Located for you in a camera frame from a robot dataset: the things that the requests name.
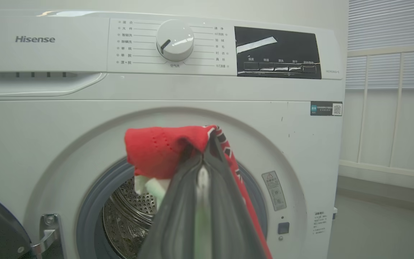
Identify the white detergent drawer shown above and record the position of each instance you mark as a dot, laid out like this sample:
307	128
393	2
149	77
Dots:
38	57

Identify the perforated steel drum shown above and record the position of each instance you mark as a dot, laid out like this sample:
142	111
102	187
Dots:
128	219

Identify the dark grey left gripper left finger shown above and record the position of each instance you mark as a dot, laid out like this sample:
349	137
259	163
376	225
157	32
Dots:
178	219

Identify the grey warning label sticker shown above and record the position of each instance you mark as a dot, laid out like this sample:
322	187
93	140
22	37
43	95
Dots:
274	190

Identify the red knitted garment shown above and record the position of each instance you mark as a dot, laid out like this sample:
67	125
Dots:
156	151

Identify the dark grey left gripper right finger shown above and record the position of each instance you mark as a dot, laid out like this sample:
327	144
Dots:
228	216

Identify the chrome door hinge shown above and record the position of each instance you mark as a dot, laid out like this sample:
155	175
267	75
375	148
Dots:
48	233

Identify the black display control panel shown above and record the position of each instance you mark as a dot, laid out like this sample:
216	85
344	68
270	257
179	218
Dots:
277	52

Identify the white Hisense washing machine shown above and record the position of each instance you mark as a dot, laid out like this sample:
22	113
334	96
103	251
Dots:
67	126

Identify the white round program dial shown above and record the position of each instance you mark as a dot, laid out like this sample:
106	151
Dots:
175	40

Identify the white window blind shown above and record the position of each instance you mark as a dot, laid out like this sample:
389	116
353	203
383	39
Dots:
390	39

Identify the black QR code sticker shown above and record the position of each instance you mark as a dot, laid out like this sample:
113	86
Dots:
326	108

